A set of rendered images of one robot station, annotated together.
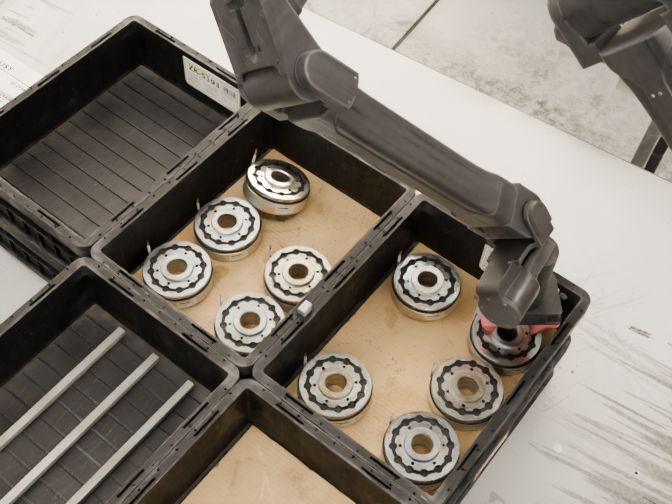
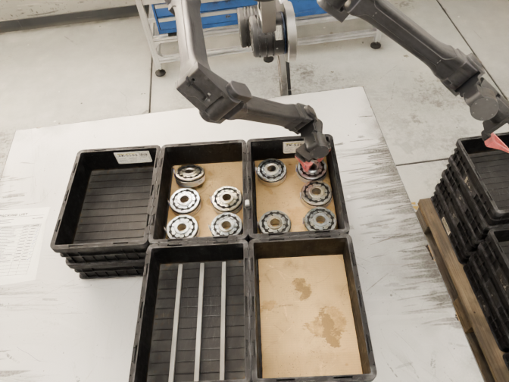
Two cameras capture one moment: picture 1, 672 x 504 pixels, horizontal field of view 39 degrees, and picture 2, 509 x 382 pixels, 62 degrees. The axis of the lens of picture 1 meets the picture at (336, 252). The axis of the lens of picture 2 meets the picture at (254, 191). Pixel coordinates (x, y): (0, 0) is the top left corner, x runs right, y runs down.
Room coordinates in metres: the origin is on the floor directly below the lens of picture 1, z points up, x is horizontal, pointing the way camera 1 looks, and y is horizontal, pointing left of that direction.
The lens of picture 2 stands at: (0.02, 0.40, 2.01)
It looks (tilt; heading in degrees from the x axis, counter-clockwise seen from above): 54 degrees down; 329
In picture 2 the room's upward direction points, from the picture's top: 6 degrees counter-clockwise
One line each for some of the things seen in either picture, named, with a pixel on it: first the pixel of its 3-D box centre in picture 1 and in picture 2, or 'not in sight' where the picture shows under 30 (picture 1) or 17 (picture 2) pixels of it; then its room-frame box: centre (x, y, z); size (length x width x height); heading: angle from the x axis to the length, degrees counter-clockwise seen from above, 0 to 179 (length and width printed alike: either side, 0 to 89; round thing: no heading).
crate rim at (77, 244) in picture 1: (112, 125); (110, 195); (0.99, 0.36, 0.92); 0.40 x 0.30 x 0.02; 146
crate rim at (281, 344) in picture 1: (426, 337); (293, 183); (0.66, -0.13, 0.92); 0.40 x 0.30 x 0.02; 146
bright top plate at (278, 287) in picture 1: (298, 274); (226, 198); (0.78, 0.05, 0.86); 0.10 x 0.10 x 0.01
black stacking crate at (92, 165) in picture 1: (117, 146); (115, 203); (0.99, 0.36, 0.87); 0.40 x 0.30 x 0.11; 146
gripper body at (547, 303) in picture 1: (524, 286); (313, 142); (0.71, -0.26, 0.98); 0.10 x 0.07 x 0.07; 95
